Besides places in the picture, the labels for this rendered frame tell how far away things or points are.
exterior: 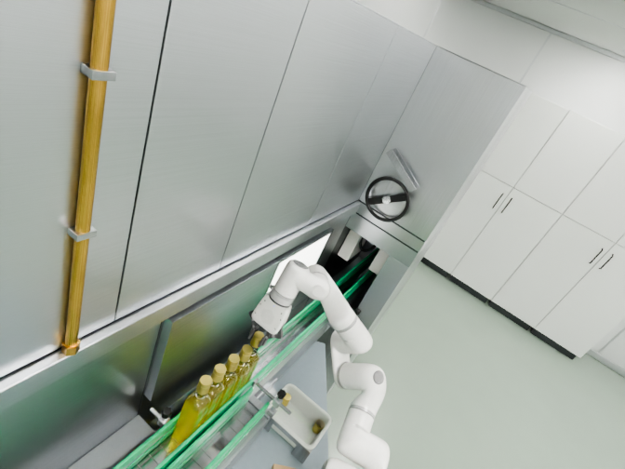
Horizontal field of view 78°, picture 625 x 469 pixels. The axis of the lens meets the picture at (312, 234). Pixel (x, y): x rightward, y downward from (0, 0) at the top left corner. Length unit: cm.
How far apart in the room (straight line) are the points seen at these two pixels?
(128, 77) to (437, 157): 138
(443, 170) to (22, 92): 151
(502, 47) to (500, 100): 327
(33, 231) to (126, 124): 20
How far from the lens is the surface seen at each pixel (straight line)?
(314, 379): 185
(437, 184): 179
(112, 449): 138
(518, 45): 497
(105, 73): 58
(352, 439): 129
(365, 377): 131
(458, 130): 175
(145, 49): 63
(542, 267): 476
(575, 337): 508
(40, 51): 56
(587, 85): 493
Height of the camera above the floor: 210
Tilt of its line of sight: 29 degrees down
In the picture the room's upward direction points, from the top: 25 degrees clockwise
